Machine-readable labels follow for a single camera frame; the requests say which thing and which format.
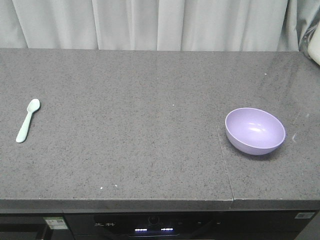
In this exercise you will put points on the purple plastic bowl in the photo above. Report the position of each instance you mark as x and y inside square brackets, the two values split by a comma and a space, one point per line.
[254, 131]

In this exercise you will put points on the mint green plastic spoon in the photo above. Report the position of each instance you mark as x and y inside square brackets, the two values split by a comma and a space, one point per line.
[32, 107]

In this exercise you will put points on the white curtain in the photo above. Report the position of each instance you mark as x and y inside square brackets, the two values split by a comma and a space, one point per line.
[159, 25]

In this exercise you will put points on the black disinfection cabinet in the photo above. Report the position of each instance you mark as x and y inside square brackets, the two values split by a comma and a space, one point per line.
[190, 225]

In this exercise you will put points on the white rice cooker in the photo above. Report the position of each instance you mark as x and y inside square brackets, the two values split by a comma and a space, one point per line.
[314, 47]

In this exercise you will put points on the black built-in dishwasher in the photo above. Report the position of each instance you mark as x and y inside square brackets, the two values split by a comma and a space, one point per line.
[32, 226]

